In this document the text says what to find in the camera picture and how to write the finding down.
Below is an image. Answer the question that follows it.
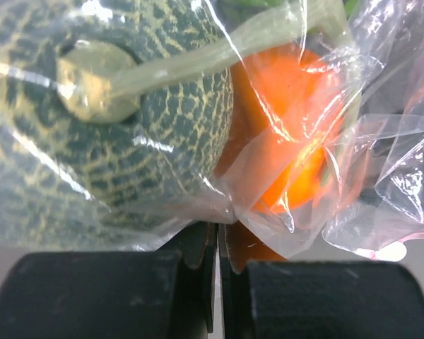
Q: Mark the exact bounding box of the netted green fake melon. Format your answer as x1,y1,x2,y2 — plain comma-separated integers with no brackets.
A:
0,1,234,251

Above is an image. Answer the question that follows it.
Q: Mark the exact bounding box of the orange fake fruit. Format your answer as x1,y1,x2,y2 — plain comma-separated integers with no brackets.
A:
216,43,343,214

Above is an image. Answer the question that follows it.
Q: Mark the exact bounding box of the clear zip top bag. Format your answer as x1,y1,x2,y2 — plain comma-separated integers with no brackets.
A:
0,1,424,251

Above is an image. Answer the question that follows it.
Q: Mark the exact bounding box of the green fake watermelon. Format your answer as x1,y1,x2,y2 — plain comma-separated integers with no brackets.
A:
215,0,361,36

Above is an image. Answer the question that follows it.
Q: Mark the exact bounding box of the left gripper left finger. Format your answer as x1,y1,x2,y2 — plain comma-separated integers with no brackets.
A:
0,222,217,338

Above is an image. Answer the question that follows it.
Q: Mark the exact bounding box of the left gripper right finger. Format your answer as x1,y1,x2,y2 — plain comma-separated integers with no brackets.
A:
218,223,424,338

